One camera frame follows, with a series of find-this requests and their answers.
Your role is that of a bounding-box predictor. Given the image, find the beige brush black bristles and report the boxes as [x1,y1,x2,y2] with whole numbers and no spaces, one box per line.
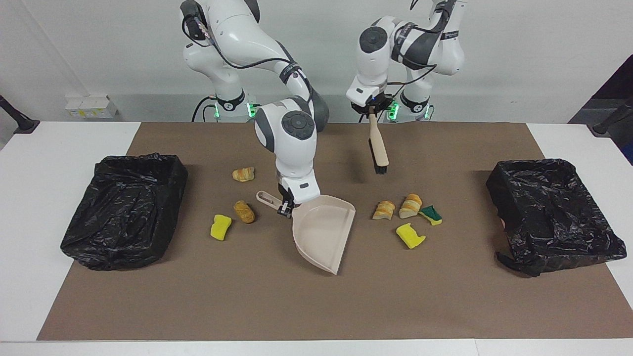
[368,113,390,175]

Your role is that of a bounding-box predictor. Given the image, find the brown bread roll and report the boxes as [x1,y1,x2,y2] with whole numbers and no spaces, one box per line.
[233,200,256,224]

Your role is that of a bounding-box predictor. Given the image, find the beige plastic dustpan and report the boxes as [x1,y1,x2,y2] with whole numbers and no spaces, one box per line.
[256,191,356,275]

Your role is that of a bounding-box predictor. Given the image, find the wavy yellow sponge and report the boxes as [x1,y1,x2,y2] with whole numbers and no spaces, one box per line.
[210,214,232,241]

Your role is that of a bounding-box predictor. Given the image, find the small sliced bread piece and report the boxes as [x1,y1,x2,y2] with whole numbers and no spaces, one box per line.
[372,200,396,221]

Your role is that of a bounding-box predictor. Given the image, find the large sliced bread piece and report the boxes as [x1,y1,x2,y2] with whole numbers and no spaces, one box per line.
[399,194,423,220]

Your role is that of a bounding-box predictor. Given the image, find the green and yellow sponge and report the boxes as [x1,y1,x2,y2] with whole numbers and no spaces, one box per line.
[418,205,443,226]

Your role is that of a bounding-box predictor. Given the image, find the notched yellow sponge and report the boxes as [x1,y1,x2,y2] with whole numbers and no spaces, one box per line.
[396,222,426,249]

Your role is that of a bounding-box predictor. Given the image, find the bin with black bag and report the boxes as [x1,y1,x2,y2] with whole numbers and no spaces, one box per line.
[486,158,628,277]
[60,153,189,271]

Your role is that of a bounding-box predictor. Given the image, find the brown table mat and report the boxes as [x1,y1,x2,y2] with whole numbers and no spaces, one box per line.
[37,122,633,341]

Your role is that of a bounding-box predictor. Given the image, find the white power box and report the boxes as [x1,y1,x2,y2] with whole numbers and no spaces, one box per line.
[65,95,118,119]

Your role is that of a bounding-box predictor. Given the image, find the black stand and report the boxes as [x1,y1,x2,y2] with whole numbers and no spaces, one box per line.
[0,95,40,134]
[588,96,633,136]

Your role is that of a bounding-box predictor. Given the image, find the dark background furniture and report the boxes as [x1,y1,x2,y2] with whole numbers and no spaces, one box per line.
[568,53,633,165]

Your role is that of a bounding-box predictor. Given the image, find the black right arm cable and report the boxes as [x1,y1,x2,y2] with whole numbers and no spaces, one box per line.
[181,15,317,107]

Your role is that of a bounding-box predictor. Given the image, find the black base cable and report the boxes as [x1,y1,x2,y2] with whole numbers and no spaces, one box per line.
[192,96,219,123]

